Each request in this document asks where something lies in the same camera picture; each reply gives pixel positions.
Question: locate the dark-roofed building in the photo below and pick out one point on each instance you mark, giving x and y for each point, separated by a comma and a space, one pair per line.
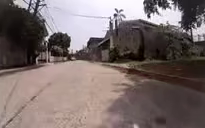
93, 43

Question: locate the overgrown grey building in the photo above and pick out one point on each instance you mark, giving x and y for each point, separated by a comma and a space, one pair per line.
133, 40

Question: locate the pale concrete road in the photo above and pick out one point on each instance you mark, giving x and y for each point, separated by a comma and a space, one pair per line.
73, 93

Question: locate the round-crowned tree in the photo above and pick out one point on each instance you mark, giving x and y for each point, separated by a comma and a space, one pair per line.
60, 40

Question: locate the palm tree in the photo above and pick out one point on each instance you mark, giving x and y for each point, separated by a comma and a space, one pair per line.
118, 15

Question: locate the grass verge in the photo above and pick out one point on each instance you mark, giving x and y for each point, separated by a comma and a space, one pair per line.
176, 66

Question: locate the green bushes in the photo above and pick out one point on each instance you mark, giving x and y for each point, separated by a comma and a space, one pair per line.
180, 46

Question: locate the utility pole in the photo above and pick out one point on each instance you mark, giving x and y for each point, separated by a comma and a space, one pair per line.
36, 5

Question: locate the large dark tree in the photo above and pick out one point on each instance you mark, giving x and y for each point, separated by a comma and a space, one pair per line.
16, 23

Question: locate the overhanging tree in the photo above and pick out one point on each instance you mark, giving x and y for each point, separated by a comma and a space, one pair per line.
190, 10

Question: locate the low white wall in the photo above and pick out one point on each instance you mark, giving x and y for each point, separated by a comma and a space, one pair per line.
55, 59

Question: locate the grey wall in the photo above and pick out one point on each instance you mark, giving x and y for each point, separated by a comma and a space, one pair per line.
3, 50

